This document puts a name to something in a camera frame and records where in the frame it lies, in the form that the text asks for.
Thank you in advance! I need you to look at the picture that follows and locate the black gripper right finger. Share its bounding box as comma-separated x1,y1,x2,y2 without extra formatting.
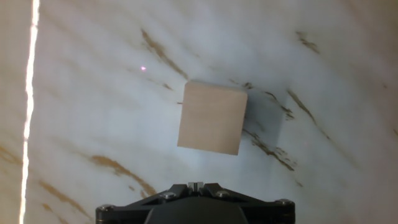
196,182,296,224

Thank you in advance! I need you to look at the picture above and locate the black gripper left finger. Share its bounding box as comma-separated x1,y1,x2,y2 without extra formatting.
95,182,197,224

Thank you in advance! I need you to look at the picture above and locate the small wooden block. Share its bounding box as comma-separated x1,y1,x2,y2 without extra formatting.
177,80,249,156

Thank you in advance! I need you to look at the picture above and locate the marble pattern table sheet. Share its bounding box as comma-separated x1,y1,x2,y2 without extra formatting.
0,0,398,224

